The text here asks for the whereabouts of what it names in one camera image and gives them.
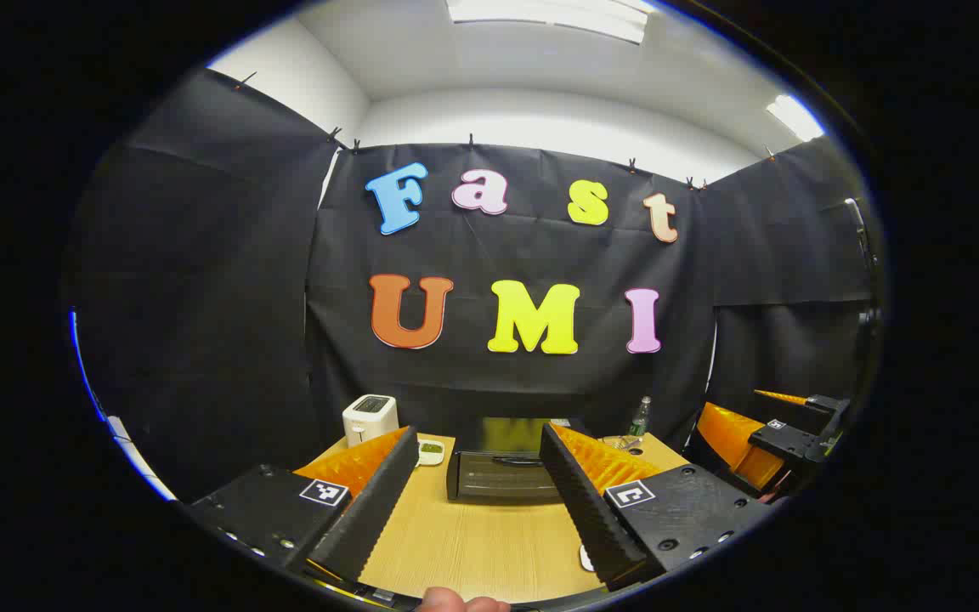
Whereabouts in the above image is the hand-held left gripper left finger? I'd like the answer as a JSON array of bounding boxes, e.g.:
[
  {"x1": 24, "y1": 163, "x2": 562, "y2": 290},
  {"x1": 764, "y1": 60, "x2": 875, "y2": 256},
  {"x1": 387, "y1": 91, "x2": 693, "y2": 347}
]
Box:
[{"x1": 188, "y1": 425, "x2": 420, "y2": 586}]

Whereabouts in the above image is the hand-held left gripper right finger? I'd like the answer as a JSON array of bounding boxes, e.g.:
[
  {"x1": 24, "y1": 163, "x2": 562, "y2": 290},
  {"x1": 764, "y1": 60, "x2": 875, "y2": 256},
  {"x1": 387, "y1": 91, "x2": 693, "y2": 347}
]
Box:
[{"x1": 539, "y1": 422, "x2": 775, "y2": 592}]

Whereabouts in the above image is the black electric oven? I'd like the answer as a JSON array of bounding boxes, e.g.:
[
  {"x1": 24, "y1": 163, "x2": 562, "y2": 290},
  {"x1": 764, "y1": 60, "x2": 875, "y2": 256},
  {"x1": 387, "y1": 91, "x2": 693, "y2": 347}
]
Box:
[{"x1": 445, "y1": 416, "x2": 584, "y2": 504}]

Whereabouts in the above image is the white toaster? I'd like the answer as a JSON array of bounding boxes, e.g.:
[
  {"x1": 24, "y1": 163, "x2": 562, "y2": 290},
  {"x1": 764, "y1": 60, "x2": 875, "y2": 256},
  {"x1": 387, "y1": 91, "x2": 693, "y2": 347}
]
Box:
[{"x1": 342, "y1": 394, "x2": 399, "y2": 448}]

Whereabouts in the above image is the white panel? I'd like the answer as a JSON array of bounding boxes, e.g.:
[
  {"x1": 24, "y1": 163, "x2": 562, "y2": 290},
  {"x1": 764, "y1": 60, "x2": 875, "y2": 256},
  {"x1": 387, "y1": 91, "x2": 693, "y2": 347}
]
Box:
[{"x1": 104, "y1": 415, "x2": 178, "y2": 502}]

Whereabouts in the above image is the black backdrop cloth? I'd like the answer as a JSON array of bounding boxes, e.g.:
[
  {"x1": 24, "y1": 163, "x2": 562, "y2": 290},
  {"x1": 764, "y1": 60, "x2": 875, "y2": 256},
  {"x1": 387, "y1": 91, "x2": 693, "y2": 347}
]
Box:
[{"x1": 65, "y1": 68, "x2": 881, "y2": 504}]

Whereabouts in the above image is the ceiling light panel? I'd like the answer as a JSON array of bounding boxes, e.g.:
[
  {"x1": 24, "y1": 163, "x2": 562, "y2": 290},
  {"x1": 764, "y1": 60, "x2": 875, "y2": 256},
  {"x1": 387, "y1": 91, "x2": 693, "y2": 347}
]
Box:
[{"x1": 765, "y1": 93, "x2": 827, "y2": 144}]

